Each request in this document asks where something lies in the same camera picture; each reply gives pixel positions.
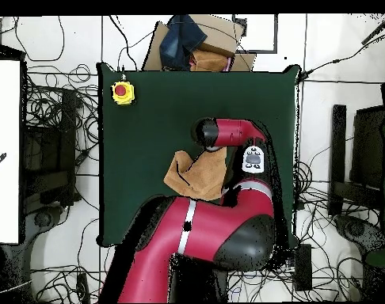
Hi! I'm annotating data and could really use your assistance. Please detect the white board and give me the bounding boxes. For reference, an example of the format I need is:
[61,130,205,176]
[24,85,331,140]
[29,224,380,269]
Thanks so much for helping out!
[0,59,21,244]

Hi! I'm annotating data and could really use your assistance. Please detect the yellow emergency stop button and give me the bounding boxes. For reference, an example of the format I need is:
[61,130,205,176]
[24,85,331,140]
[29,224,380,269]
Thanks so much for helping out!
[110,80,136,106]

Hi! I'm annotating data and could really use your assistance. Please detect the blue denim jeans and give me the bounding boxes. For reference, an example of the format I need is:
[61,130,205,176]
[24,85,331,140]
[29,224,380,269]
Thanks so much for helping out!
[158,14,208,71]

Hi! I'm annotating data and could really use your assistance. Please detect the dark green table cloth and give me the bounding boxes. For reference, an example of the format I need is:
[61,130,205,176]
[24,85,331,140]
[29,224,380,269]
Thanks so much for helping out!
[96,62,302,249]

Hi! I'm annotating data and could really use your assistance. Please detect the orange terry towel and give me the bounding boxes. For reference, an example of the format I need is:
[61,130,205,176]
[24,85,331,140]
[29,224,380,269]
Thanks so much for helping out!
[162,146,228,201]

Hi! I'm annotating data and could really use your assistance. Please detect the brown cardboard box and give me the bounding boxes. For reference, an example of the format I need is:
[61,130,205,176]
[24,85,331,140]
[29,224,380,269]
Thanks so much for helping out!
[141,13,257,73]

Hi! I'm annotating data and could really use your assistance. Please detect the orange cloth in box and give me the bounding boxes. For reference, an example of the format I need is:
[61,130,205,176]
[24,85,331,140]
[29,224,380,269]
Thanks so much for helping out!
[190,49,232,73]

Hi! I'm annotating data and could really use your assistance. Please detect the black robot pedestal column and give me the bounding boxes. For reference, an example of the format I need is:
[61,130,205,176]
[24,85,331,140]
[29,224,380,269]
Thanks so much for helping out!
[168,253,230,304]

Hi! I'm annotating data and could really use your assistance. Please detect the black metal stand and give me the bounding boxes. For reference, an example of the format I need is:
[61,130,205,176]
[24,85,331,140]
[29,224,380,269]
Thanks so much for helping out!
[21,88,81,216]
[350,105,385,210]

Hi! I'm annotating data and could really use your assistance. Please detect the black pedestal leg with knob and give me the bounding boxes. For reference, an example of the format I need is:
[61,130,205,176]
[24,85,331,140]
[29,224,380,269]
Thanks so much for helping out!
[24,205,65,245]
[334,214,385,256]

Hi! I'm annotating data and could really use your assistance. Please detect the small black floor box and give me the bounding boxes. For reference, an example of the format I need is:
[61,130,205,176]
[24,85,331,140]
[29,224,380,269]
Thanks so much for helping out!
[76,272,89,302]

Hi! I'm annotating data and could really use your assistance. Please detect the long black flat board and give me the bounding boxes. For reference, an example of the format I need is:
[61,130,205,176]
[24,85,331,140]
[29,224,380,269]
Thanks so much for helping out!
[327,104,348,218]

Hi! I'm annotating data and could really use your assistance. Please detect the black square frame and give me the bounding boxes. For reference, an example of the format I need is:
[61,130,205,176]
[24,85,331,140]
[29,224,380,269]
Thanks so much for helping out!
[231,13,279,54]

